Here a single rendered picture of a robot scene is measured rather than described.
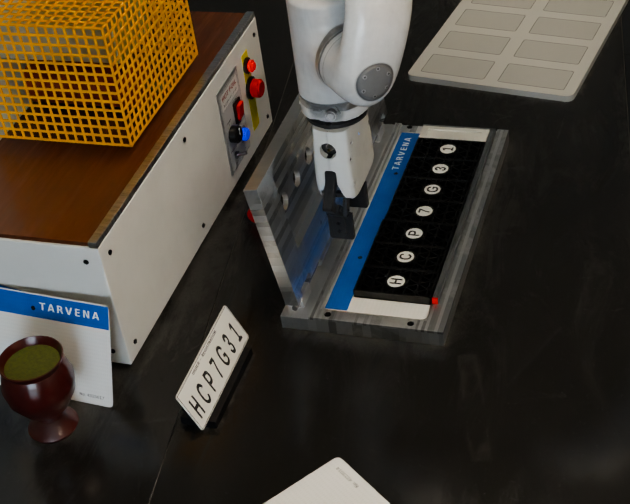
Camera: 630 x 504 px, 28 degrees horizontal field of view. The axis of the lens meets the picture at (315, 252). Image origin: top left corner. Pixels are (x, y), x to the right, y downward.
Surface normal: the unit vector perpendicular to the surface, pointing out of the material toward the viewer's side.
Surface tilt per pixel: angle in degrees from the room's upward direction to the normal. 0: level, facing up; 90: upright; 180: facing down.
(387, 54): 91
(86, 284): 90
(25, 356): 0
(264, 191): 81
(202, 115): 90
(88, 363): 69
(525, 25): 0
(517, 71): 0
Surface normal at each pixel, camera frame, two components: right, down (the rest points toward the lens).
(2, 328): -0.37, 0.29
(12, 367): -0.12, -0.78
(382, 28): 0.34, 0.36
